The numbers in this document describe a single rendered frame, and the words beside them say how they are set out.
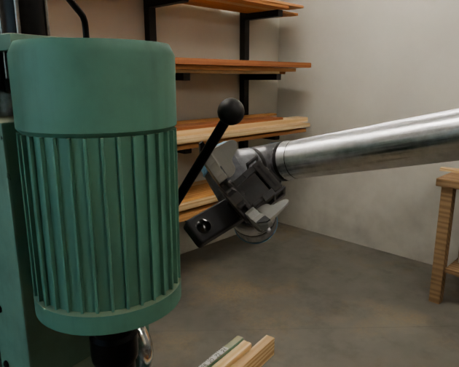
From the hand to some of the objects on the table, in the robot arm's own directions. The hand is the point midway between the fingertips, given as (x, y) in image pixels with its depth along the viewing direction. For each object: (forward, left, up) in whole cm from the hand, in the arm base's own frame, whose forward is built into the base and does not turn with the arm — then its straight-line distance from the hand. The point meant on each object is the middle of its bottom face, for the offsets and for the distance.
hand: (229, 183), depth 61 cm
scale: (+13, -9, -37) cm, 40 cm away
